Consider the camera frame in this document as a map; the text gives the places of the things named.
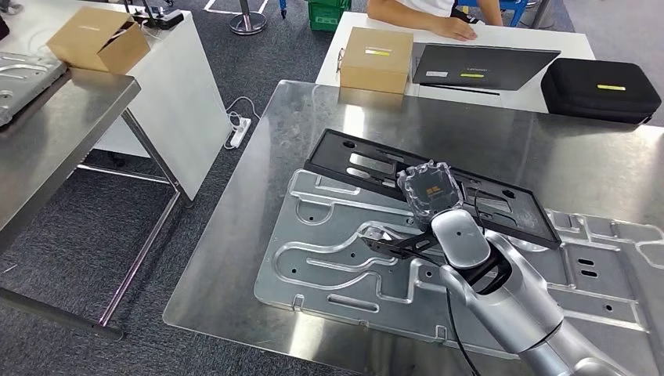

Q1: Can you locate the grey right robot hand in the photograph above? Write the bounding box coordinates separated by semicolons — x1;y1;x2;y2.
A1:
396;159;464;226

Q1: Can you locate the black plastic frame part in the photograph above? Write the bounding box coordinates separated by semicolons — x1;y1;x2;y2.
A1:
303;128;563;250

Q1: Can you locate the stainless steel workbench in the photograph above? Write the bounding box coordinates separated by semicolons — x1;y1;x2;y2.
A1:
162;79;664;376

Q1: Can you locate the large stamped metal panel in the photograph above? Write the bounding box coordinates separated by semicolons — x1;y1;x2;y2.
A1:
253;168;664;360

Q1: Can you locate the black laptop yellow sticker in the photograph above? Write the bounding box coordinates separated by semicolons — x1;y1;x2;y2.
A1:
412;42;562;97

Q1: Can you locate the closed cardboard box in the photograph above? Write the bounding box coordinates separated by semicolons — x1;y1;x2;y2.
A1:
339;27;414;96

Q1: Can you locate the white desk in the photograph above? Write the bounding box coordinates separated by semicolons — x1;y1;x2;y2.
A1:
315;11;597;114

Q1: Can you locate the person at desk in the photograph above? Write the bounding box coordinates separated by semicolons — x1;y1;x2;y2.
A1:
366;0;504;42

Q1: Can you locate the black zip case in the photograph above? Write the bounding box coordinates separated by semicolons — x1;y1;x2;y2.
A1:
540;58;662;125

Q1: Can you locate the white power strip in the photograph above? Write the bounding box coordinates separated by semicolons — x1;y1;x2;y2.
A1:
228;116;253;150

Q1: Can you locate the green plastic crate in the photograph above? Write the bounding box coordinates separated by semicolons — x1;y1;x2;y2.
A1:
307;0;352;33

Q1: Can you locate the chrome stanchion with base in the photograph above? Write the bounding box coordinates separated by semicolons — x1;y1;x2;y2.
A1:
229;0;268;36

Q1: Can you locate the white cabinet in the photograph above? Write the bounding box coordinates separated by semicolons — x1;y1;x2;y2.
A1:
0;0;233;202

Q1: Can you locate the black electronic device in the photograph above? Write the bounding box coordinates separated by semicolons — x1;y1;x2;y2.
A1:
132;7;185;31

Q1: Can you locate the open cardboard box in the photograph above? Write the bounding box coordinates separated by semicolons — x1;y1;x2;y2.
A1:
45;5;151;75

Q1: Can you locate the stainless steel side table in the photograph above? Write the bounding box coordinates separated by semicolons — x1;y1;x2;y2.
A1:
0;67;196;342

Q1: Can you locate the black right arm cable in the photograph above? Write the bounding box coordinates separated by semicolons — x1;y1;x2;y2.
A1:
445;287;481;376

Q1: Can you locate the white power cable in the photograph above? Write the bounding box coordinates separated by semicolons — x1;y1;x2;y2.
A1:
224;96;263;131

